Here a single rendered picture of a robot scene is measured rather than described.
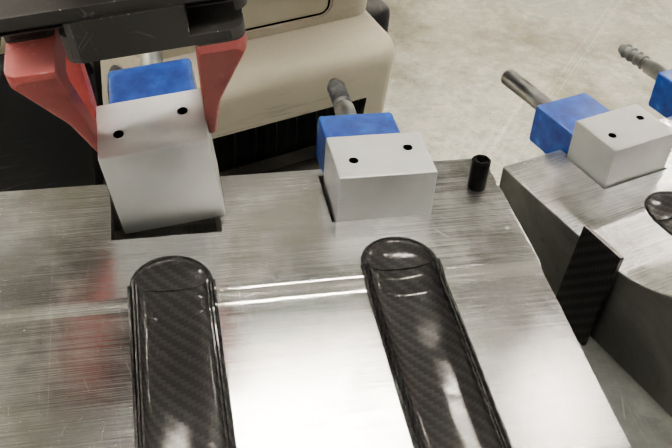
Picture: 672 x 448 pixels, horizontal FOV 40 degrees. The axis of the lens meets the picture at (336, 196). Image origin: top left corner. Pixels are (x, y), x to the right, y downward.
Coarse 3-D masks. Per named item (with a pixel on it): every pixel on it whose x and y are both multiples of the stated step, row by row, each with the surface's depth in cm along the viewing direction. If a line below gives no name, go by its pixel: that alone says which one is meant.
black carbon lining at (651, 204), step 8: (664, 192) 56; (648, 200) 55; (656, 200) 56; (664, 200) 56; (648, 208) 55; (656, 208) 55; (664, 208) 55; (656, 216) 55; (664, 216) 55; (664, 224) 54
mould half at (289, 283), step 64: (0, 192) 47; (64, 192) 47; (256, 192) 48; (320, 192) 48; (448, 192) 49; (0, 256) 43; (64, 256) 43; (128, 256) 44; (192, 256) 44; (256, 256) 44; (320, 256) 44; (448, 256) 45; (512, 256) 45; (0, 320) 40; (64, 320) 40; (128, 320) 41; (256, 320) 41; (320, 320) 41; (512, 320) 42; (0, 384) 38; (64, 384) 38; (128, 384) 38; (256, 384) 39; (320, 384) 39; (384, 384) 39; (512, 384) 40; (576, 384) 40
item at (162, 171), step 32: (160, 64) 47; (128, 96) 46; (160, 96) 44; (192, 96) 44; (128, 128) 42; (160, 128) 42; (192, 128) 42; (128, 160) 42; (160, 160) 42; (192, 160) 42; (128, 192) 43; (160, 192) 44; (192, 192) 44; (128, 224) 45; (160, 224) 45
